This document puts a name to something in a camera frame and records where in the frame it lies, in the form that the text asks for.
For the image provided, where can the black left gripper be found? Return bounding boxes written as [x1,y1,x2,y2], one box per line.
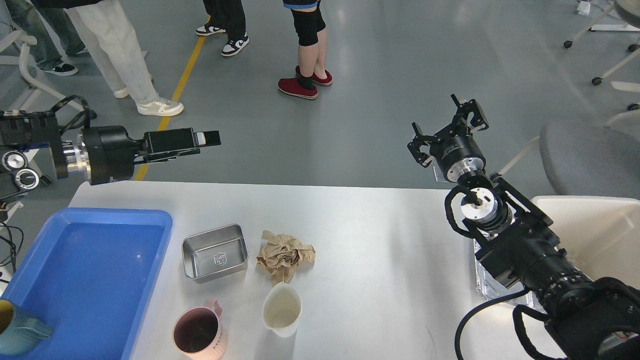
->
[75,125,222,185]

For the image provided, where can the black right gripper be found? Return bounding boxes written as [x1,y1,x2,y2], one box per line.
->
[407,93,489,183]

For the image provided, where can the stainless steel rectangular box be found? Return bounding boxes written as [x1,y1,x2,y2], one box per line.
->
[182,223,249,284]

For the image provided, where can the pink ribbed HOME mug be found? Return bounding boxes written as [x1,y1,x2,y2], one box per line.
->
[173,298,229,360]

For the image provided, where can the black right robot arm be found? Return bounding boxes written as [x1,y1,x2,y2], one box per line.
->
[407,95,640,360]

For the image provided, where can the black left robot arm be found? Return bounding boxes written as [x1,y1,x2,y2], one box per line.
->
[0,95,222,204]

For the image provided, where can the person in white trousers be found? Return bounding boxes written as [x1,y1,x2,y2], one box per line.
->
[32,0,185,117]

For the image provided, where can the person in black-white sneakers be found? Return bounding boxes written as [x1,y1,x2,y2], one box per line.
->
[195,0,250,57]

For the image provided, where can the crumpled brown paper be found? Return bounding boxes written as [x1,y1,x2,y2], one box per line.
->
[256,230,316,287]

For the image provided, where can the aluminium foil tray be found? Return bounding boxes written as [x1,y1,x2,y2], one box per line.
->
[474,259,546,313]

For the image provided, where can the blue plastic tray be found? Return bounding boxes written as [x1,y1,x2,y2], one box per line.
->
[2,208,173,360]

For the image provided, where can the white chair legs top right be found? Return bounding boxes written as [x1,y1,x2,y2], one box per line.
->
[563,0,640,86]

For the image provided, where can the beige plastic bin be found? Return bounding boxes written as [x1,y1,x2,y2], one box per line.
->
[532,195,640,289]

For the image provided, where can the person in dark jeans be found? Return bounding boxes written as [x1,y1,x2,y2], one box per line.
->
[5,0,87,76]

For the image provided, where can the person in red slippers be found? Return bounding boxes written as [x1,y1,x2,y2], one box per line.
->
[278,0,333,100]

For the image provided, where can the white paper cup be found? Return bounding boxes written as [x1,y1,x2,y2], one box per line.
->
[262,282,303,338]

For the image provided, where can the white chair left background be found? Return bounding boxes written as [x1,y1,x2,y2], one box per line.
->
[1,22,66,110]

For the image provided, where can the black cables at left edge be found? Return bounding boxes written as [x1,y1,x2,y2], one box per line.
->
[0,221,25,273]

